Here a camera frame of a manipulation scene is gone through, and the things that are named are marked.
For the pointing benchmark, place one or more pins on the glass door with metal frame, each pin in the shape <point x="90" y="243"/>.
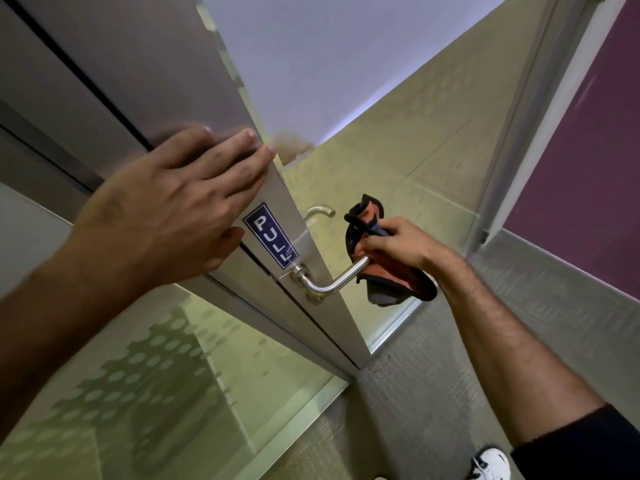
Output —
<point x="150" y="59"/>

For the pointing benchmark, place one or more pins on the white shoe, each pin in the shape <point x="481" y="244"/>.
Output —
<point x="492" y="467"/>

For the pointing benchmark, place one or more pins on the person's left hand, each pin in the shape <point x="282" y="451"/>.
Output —
<point x="165" y="219"/>

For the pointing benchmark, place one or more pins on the blue PULL sign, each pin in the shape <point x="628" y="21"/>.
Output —
<point x="270" y="235"/>

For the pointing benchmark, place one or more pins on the grey metal door frame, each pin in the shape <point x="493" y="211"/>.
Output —
<point x="530" y="104"/>

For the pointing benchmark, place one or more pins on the black sleeve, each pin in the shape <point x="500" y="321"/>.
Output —
<point x="590" y="449"/>

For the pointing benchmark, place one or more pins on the fixed glass partition panel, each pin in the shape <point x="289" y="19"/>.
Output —
<point x="150" y="384"/>

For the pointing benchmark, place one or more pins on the person's right hand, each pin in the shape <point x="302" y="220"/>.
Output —
<point x="410" y="244"/>

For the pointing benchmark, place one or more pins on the person's right forearm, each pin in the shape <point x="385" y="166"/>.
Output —
<point x="510" y="359"/>

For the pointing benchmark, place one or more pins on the person's left forearm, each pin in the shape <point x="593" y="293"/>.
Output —
<point x="50" y="334"/>

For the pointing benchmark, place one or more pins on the grey orange microfibre cloth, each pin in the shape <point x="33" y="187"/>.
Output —
<point x="390" y="282"/>

